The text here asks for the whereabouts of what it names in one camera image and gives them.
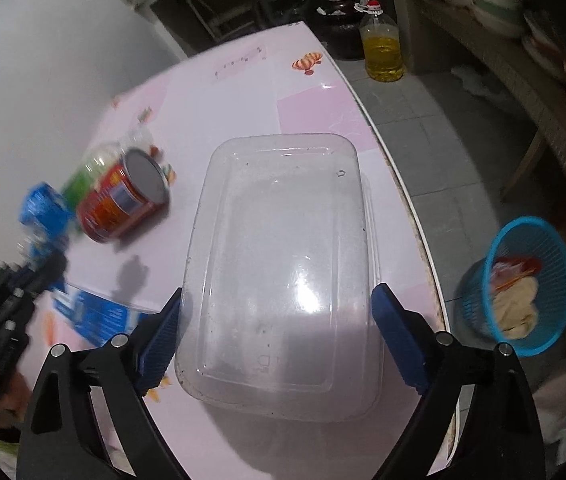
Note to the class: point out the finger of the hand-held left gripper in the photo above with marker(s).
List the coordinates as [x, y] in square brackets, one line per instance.
[48, 270]

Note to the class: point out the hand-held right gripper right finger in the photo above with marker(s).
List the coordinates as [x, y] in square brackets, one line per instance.
[398, 340]

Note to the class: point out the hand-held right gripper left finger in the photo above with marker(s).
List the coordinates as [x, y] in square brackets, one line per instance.
[158, 350]

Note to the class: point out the small blue carton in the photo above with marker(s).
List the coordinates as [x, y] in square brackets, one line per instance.
[43, 210]

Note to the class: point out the blue cardboard box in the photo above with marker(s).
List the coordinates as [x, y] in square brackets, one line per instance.
[103, 315]

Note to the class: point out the red tin can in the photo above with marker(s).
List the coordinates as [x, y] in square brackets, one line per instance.
[113, 205]

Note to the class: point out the green plastic bottle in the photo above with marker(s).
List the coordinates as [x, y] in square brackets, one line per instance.
[88, 170]

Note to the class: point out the red wrapper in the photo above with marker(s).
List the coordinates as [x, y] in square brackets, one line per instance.
[513, 267]

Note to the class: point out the clear plastic container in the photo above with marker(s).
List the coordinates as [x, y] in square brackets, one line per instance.
[283, 260]

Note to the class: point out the blue plastic basket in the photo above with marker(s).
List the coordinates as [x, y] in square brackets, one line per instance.
[553, 280]

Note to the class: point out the person's left hand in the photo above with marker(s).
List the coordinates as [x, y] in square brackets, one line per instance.
[3, 410]

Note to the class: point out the fuzzy green white clothing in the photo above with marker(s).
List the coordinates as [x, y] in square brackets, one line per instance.
[563, 410]

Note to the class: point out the cooking oil bottle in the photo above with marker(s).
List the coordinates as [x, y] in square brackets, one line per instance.
[383, 50]

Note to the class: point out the dark ceramic jar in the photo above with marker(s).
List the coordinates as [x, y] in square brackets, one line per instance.
[340, 25]

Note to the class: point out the stack of bowls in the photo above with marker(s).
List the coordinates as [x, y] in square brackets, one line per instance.
[498, 7]

